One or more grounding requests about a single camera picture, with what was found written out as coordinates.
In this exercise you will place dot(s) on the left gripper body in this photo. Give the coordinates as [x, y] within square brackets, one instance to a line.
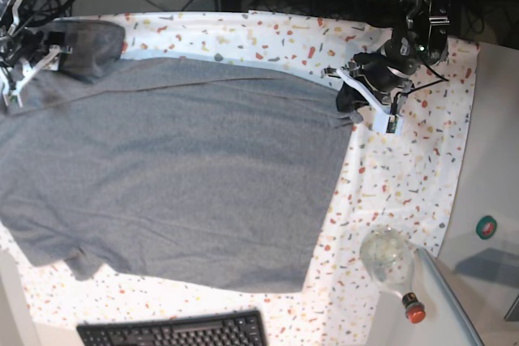
[388, 67]

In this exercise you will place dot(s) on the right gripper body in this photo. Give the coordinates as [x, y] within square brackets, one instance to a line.
[31, 45]

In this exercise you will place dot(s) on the grey t-shirt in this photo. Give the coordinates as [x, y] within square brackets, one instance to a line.
[186, 170]

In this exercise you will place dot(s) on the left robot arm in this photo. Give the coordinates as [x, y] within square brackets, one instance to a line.
[420, 38]

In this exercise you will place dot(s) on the terrazzo pattern tablecloth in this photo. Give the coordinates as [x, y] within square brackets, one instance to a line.
[407, 181]

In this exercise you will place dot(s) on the clear bottle with red cap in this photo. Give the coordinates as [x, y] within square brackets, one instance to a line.
[389, 261]

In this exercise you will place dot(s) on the grey metal bar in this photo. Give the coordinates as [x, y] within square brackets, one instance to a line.
[447, 323]

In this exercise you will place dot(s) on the black keyboard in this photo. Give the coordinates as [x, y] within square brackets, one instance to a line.
[241, 328]

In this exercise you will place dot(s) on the grey laptop corner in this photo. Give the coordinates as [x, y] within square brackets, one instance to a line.
[512, 314]

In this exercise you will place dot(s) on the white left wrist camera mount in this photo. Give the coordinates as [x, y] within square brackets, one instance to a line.
[386, 118]

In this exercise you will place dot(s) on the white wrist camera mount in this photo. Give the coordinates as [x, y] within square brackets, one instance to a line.
[386, 118]
[15, 79]

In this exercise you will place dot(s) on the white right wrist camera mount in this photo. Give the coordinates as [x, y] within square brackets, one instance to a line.
[15, 79]

